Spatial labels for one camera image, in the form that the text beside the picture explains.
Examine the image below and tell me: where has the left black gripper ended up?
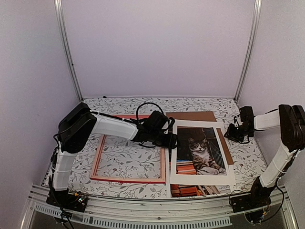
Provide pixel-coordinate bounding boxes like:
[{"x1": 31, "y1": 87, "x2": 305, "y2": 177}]
[{"x1": 149, "y1": 129, "x2": 180, "y2": 149}]

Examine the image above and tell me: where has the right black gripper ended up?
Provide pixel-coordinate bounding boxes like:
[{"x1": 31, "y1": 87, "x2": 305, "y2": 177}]
[{"x1": 224, "y1": 123, "x2": 253, "y2": 143}]

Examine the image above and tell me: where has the cat photo print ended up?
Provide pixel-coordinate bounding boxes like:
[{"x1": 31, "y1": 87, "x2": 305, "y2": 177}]
[{"x1": 165, "y1": 126, "x2": 232, "y2": 198}]

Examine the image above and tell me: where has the red wooden picture frame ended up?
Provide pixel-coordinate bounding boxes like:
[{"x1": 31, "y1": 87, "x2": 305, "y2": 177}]
[{"x1": 90, "y1": 115, "x2": 166, "y2": 184}]

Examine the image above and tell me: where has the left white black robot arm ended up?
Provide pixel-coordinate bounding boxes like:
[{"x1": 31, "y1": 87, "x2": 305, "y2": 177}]
[{"x1": 49, "y1": 103, "x2": 179, "y2": 207}]

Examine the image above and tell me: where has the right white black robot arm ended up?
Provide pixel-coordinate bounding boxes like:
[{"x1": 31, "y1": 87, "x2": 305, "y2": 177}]
[{"x1": 224, "y1": 104, "x2": 305, "y2": 208}]

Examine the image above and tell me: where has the brown cardboard backing board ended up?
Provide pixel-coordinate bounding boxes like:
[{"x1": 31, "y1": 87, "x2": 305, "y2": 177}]
[{"x1": 166, "y1": 111, "x2": 234, "y2": 165}]

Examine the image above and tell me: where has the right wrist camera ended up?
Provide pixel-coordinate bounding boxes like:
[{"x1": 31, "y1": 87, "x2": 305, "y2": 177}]
[{"x1": 234, "y1": 114, "x2": 242, "y2": 127}]

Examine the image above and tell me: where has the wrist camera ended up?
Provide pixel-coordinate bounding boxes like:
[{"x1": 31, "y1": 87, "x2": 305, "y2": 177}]
[
  {"x1": 167, "y1": 117, "x2": 175, "y2": 133},
  {"x1": 234, "y1": 114, "x2": 242, "y2": 127}
]

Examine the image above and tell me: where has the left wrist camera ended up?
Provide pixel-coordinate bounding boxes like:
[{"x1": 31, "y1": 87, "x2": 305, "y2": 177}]
[{"x1": 167, "y1": 117, "x2": 175, "y2": 133}]

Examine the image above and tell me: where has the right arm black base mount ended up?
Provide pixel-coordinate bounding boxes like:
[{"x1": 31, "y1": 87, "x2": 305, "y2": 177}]
[{"x1": 229, "y1": 183, "x2": 275, "y2": 213}]

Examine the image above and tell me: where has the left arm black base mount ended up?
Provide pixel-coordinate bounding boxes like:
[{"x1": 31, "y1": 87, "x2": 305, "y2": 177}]
[{"x1": 46, "y1": 187, "x2": 88, "y2": 212}]

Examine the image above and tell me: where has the right aluminium corner post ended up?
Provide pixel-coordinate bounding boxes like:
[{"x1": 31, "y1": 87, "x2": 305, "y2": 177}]
[{"x1": 234, "y1": 0, "x2": 262, "y2": 103}]

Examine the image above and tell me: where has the aluminium corner post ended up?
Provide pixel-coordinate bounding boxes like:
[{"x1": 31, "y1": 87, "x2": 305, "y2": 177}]
[
  {"x1": 234, "y1": 0, "x2": 262, "y2": 103},
  {"x1": 54, "y1": 0, "x2": 83, "y2": 102}
]

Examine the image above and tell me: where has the left aluminium corner post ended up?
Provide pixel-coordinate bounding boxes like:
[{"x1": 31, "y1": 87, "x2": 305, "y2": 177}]
[{"x1": 54, "y1": 0, "x2": 83, "y2": 102}]

